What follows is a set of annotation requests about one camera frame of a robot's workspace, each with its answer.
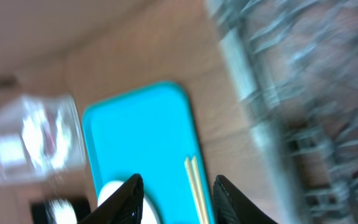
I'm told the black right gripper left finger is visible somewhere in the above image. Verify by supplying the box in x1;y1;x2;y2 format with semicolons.
78;174;144;224

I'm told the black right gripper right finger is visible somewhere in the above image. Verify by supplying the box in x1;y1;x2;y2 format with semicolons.
213;175;277;224

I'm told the large white plate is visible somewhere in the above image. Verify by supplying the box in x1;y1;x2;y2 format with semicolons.
98;180;161;224

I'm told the pile of white rice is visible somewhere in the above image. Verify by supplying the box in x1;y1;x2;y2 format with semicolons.
45;199;78;224

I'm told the red sauce packet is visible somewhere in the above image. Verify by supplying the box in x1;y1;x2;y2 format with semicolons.
44;114;57;157

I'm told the white napkin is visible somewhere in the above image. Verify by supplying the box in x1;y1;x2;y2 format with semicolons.
51;111;72;169
21;108;48;170

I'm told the black food waste tray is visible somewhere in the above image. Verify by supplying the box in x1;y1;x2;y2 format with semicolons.
30;197;91;224

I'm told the clear plastic waste bin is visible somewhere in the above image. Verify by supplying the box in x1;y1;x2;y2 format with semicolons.
0;95;86;185

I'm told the grey dishwasher rack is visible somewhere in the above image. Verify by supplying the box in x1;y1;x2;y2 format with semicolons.
206;0;358;223

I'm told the right wooden chopstick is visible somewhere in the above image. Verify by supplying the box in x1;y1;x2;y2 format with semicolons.
191;156;210;224

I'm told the teal serving tray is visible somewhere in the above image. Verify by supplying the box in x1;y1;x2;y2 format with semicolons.
82;82;215;223

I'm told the white napkin in bin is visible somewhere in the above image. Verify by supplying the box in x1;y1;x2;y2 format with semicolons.
51;111;72;169

